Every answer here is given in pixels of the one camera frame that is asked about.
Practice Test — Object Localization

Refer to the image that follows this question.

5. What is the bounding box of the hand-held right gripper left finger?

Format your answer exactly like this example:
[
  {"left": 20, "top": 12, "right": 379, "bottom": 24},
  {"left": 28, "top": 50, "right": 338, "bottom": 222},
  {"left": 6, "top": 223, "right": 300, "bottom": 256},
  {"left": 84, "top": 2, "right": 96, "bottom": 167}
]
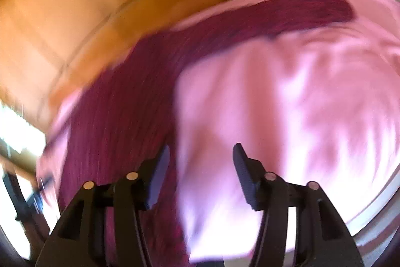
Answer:
[{"left": 36, "top": 145, "right": 171, "bottom": 267}]

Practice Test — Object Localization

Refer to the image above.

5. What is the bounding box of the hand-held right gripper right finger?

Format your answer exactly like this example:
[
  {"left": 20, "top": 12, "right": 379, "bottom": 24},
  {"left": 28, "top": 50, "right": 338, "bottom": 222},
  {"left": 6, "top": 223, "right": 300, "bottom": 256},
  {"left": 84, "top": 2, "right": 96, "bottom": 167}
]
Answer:
[{"left": 232, "top": 143, "right": 365, "bottom": 267}]

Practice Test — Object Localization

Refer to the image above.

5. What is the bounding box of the dark red floral garment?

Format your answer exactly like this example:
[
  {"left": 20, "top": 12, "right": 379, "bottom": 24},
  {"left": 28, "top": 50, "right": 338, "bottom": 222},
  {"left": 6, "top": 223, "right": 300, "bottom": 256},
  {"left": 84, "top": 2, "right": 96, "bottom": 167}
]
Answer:
[{"left": 58, "top": 0, "right": 355, "bottom": 267}]

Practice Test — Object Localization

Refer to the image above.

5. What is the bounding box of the pink bed sheet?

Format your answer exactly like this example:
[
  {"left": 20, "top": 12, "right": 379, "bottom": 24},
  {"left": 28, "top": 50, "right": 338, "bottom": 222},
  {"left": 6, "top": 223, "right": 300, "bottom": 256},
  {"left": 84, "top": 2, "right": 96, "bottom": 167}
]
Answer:
[{"left": 36, "top": 0, "right": 400, "bottom": 264}]

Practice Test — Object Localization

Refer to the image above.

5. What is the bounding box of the dark stand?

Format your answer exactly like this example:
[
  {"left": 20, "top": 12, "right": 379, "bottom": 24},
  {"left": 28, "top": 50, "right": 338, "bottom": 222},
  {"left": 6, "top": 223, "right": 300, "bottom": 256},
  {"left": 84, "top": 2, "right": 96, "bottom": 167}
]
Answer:
[{"left": 1, "top": 157, "right": 55, "bottom": 245}]

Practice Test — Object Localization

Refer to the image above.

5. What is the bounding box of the window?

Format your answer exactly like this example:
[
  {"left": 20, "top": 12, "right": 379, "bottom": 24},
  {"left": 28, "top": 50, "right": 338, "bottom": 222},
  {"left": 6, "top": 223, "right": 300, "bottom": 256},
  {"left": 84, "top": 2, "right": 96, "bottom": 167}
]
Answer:
[{"left": 0, "top": 104, "right": 47, "bottom": 158}]

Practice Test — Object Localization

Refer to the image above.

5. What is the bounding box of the wooden wardrobe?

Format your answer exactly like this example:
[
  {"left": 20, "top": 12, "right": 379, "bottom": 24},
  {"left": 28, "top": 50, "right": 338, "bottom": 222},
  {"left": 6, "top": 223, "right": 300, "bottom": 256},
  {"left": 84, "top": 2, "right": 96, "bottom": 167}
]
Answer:
[{"left": 0, "top": 0, "right": 347, "bottom": 130}]

